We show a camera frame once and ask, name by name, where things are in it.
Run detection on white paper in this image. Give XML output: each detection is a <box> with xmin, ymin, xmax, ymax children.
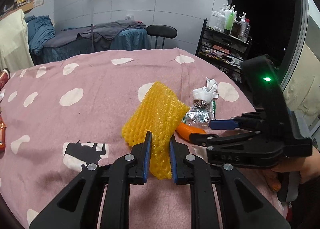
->
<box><xmin>193</xmin><ymin>78</ymin><xmax>219</xmax><ymax>107</ymax></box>

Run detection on clear bottle red cap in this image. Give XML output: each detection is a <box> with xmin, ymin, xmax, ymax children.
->
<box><xmin>238</xmin><ymin>12</ymin><xmax>250</xmax><ymax>42</ymax></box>

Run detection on black mesh trolley cart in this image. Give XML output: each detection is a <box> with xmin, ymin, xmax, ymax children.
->
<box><xmin>196</xmin><ymin>19</ymin><xmax>251</xmax><ymax>83</ymax></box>

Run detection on blue massage bed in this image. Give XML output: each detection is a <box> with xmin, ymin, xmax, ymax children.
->
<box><xmin>31</xmin><ymin>26</ymin><xmax>150</xmax><ymax>65</ymax></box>

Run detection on sliding glass door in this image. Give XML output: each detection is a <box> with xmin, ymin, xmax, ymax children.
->
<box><xmin>277</xmin><ymin>0</ymin><xmax>320</xmax><ymax>145</ymax></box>

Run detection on grey blanket on bed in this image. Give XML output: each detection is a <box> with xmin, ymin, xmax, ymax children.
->
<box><xmin>76</xmin><ymin>20</ymin><xmax>146</xmax><ymax>42</ymax></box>

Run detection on orange peel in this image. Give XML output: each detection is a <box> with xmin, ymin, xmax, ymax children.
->
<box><xmin>176</xmin><ymin>122</ymin><xmax>206</xmax><ymax>142</ymax></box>

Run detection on dark brown pump bottle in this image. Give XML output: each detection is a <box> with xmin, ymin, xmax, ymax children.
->
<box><xmin>230</xmin><ymin>17</ymin><xmax>242</xmax><ymax>38</ymax></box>

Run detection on red snack bag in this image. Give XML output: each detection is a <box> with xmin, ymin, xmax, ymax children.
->
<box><xmin>0</xmin><ymin>116</ymin><xmax>6</xmax><ymax>153</ymax></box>

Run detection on white lotion bottle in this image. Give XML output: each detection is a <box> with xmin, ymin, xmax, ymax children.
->
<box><xmin>213</xmin><ymin>5</ymin><xmax>226</xmax><ymax>32</ymax></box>

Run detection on clear plastic wrapper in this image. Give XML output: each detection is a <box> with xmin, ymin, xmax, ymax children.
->
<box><xmin>182</xmin><ymin>100</ymin><xmax>216</xmax><ymax>127</ymax></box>

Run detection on cream towel on chair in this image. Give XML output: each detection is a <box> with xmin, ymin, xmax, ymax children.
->
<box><xmin>0</xmin><ymin>9</ymin><xmax>34</xmax><ymax>72</ymax></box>

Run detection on blue crumpled sheets pile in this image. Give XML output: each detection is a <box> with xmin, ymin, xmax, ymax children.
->
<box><xmin>25</xmin><ymin>15</ymin><xmax>55</xmax><ymax>55</ymax></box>

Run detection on red chip can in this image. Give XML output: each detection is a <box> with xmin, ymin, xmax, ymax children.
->
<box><xmin>0</xmin><ymin>68</ymin><xmax>10</xmax><ymax>90</ymax></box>

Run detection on yellow foam fruit net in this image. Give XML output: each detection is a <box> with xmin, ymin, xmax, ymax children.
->
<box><xmin>121</xmin><ymin>81</ymin><xmax>189</xmax><ymax>180</ymax></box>

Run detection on person's right hand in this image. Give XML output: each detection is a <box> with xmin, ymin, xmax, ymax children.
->
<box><xmin>262</xmin><ymin>147</ymin><xmax>319</xmax><ymax>193</ymax></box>

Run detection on green pump bottle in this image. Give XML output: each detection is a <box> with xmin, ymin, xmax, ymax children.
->
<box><xmin>223</xmin><ymin>5</ymin><xmax>236</xmax><ymax>35</ymax></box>

